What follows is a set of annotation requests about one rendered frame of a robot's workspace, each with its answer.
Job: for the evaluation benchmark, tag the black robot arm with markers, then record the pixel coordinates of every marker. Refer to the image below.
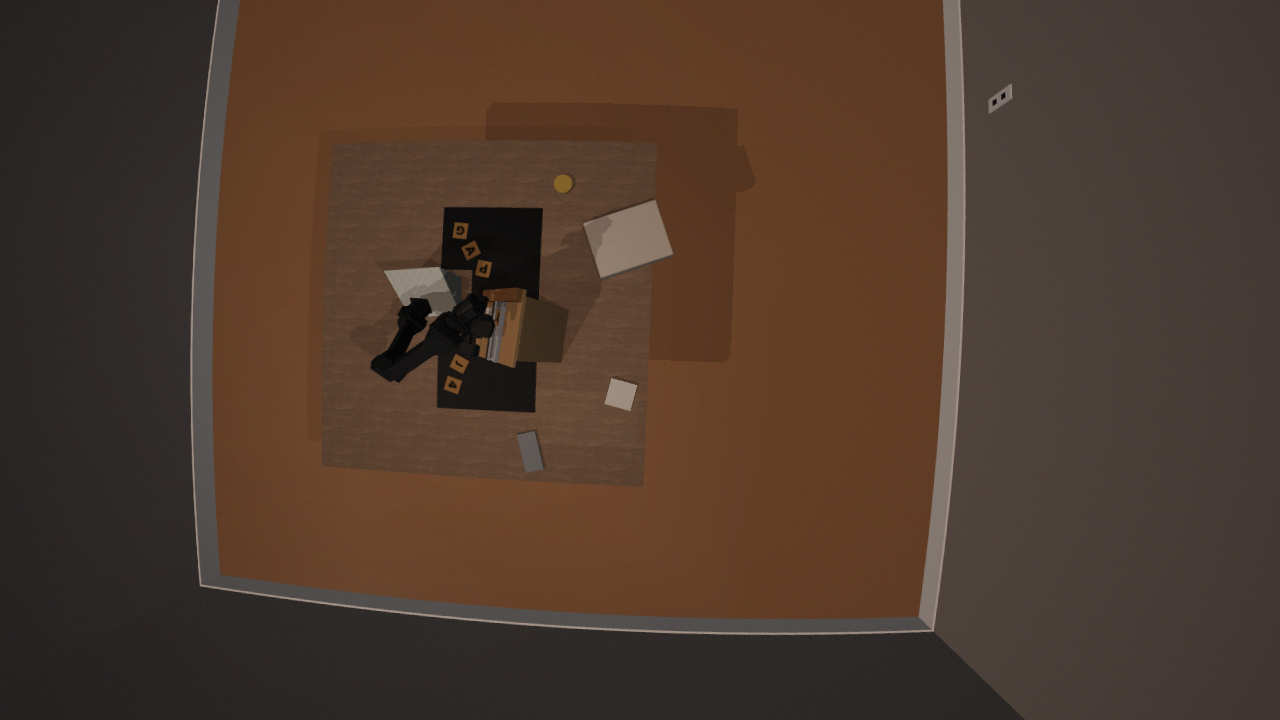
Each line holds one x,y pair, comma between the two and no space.
442,336

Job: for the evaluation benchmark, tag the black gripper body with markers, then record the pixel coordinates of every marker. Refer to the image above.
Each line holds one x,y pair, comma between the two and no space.
466,347

